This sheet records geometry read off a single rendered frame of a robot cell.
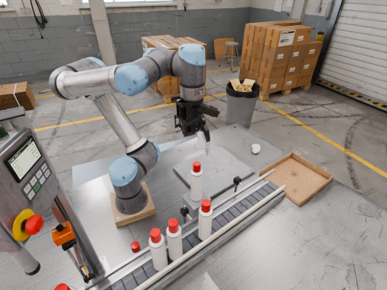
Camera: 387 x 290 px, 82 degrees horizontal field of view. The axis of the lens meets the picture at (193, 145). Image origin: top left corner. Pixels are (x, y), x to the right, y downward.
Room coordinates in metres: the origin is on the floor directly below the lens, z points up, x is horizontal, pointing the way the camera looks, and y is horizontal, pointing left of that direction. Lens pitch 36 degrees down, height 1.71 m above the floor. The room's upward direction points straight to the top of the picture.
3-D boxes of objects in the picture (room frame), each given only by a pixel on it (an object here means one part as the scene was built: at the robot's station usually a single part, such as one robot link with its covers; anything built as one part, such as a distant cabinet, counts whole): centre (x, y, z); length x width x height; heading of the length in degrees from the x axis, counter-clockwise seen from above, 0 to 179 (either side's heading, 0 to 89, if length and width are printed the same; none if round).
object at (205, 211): (0.51, -0.04, 0.98); 0.05 x 0.05 x 0.20
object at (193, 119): (0.66, 0.01, 1.35); 0.09 x 0.08 x 0.12; 126
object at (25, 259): (0.29, 0.44, 1.18); 0.04 x 0.04 x 0.21
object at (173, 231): (0.43, 0.07, 0.98); 0.05 x 0.05 x 0.20
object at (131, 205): (0.69, 0.29, 0.92); 0.15 x 0.15 x 0.10
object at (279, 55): (4.29, -1.58, 0.57); 1.20 x 0.85 x 1.14; 117
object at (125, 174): (0.69, 0.29, 1.04); 0.13 x 0.12 x 0.14; 153
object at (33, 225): (0.26, 0.32, 1.32); 0.04 x 0.03 x 0.04; 1
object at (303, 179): (0.89, -0.56, 0.85); 0.30 x 0.26 x 0.04; 126
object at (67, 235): (0.31, 0.32, 1.05); 0.10 x 0.04 x 0.33; 36
